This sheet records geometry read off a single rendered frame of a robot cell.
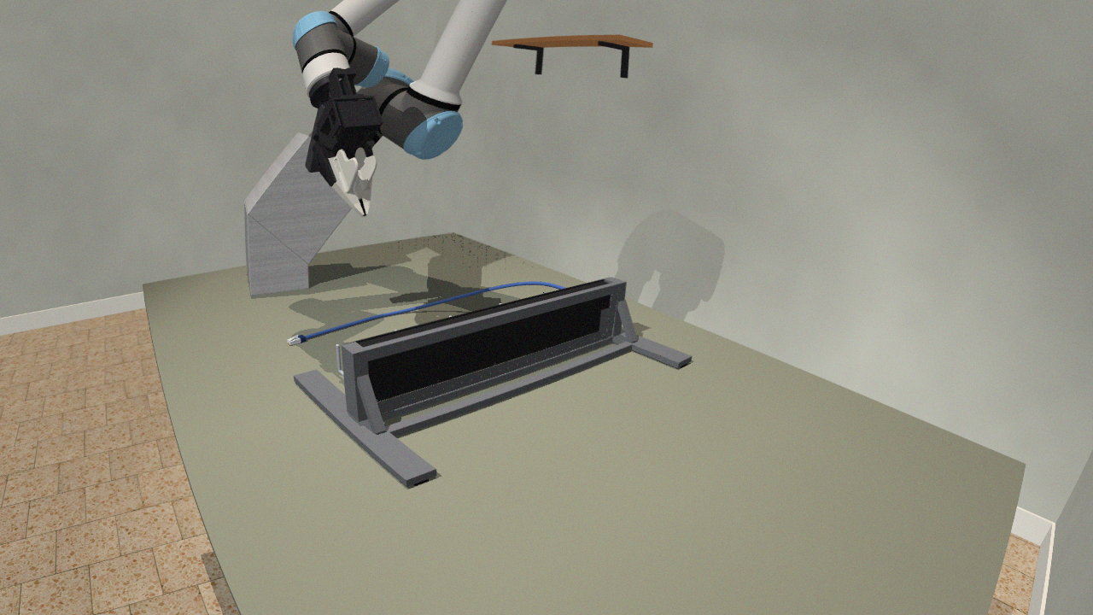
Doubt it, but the blue network cable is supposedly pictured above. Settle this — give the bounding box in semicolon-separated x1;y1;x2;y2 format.
305;282;565;339

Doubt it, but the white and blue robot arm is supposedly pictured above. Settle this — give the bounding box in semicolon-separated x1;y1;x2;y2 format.
293;0;507;159

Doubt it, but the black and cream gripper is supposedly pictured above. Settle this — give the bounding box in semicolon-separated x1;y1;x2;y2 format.
309;67;383;217

